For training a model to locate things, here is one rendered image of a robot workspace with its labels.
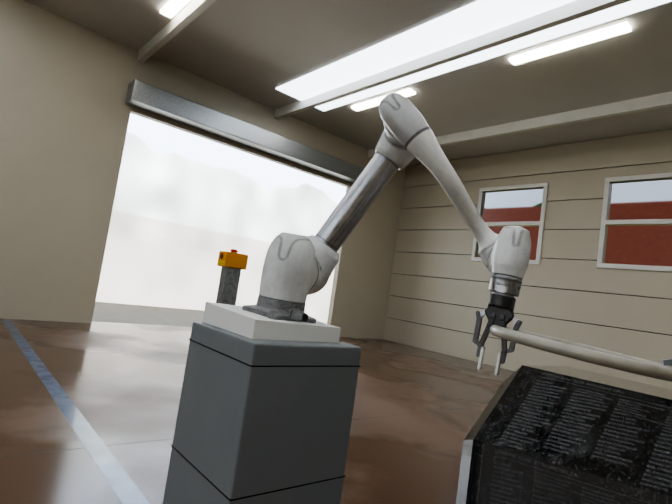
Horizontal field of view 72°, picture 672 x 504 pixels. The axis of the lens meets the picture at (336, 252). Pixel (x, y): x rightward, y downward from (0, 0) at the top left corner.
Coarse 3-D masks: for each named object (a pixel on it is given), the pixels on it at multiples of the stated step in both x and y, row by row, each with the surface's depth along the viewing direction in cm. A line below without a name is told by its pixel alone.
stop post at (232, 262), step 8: (224, 256) 237; (232, 256) 236; (240, 256) 239; (224, 264) 235; (232, 264) 236; (240, 264) 239; (224, 272) 239; (232, 272) 238; (240, 272) 241; (224, 280) 237; (232, 280) 239; (224, 288) 236; (232, 288) 239; (224, 296) 236; (232, 296) 239; (232, 304) 239
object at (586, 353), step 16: (512, 336) 118; (528, 336) 114; (544, 336) 148; (560, 352) 107; (576, 352) 105; (592, 352) 104; (608, 352) 141; (624, 368) 102; (640, 368) 102; (656, 368) 102
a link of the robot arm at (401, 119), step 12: (396, 96) 148; (384, 108) 149; (396, 108) 146; (408, 108) 146; (384, 120) 150; (396, 120) 146; (408, 120) 144; (420, 120) 145; (396, 132) 147; (408, 132) 145; (396, 144) 157
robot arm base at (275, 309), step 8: (256, 304) 146; (264, 304) 142; (272, 304) 141; (280, 304) 141; (288, 304) 142; (296, 304) 143; (304, 304) 148; (256, 312) 143; (264, 312) 140; (272, 312) 139; (280, 312) 140; (288, 312) 141; (296, 312) 140; (304, 312) 141; (288, 320) 141; (296, 320) 143; (304, 320) 141; (312, 320) 147
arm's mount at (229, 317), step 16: (208, 304) 150; (224, 304) 155; (208, 320) 149; (224, 320) 141; (240, 320) 134; (256, 320) 128; (272, 320) 133; (256, 336) 128; (272, 336) 131; (288, 336) 135; (304, 336) 139; (320, 336) 143; (336, 336) 147
